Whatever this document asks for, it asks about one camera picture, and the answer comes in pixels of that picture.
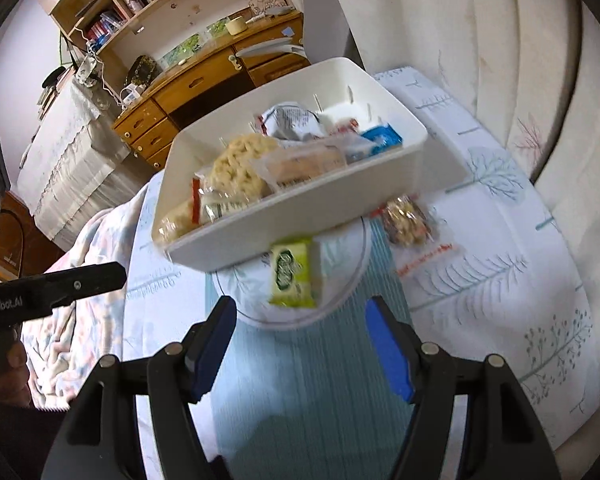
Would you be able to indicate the person's left hand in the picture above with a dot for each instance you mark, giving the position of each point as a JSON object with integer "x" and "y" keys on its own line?
{"x": 14, "y": 382}

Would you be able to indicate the wooden bookshelf with books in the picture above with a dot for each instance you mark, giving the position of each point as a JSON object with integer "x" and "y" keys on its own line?
{"x": 119, "y": 31}

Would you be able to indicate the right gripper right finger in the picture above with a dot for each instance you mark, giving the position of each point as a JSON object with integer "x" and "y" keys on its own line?
{"x": 503, "y": 438}

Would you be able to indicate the wooden desk with drawers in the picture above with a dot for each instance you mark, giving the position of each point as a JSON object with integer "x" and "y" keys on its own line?
{"x": 209, "y": 79}

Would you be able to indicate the white plastic storage bin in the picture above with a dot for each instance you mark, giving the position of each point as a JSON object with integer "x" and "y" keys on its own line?
{"x": 349, "y": 101}

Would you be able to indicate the floral pastel blanket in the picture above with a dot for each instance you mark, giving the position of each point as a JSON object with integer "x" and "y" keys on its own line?
{"x": 63, "y": 348}

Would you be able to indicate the grey office chair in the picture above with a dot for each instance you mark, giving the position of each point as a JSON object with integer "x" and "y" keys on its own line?
{"x": 326, "y": 34}

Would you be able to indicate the patterned light blue tablecloth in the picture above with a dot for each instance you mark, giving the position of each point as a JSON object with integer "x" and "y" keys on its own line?
{"x": 308, "y": 399}

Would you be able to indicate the large beige cake packet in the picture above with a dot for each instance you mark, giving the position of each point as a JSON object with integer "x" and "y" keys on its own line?
{"x": 287, "y": 167}

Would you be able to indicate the brown wooden door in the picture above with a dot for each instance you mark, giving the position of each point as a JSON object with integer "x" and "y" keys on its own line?
{"x": 24, "y": 249}

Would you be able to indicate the red edged dark plum packet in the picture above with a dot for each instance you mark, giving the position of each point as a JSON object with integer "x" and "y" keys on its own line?
{"x": 210, "y": 205}

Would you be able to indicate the mixed nuts clear packet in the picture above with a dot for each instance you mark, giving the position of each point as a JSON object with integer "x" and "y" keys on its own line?
{"x": 416, "y": 235}

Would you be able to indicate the blue snowflake snack packet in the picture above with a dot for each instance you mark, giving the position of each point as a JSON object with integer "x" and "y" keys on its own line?
{"x": 384, "y": 138}

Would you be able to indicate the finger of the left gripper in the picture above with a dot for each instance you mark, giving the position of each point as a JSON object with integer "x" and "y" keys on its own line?
{"x": 37, "y": 296}

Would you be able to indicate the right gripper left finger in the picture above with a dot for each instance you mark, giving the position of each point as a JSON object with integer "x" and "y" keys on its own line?
{"x": 99, "y": 437}

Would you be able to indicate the lace covered cabinet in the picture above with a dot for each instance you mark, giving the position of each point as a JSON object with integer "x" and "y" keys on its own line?
{"x": 76, "y": 165}

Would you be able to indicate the green candy packet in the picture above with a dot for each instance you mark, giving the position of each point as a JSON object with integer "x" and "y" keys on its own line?
{"x": 294, "y": 274}

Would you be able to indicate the pale crumbly cookie packet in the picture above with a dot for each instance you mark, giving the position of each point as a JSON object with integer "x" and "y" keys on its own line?
{"x": 233, "y": 171}

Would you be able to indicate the white red snack packet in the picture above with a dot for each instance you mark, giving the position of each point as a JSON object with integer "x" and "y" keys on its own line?
{"x": 290, "y": 121}

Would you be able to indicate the white floral curtain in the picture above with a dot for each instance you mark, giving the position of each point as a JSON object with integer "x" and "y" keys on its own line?
{"x": 529, "y": 71}

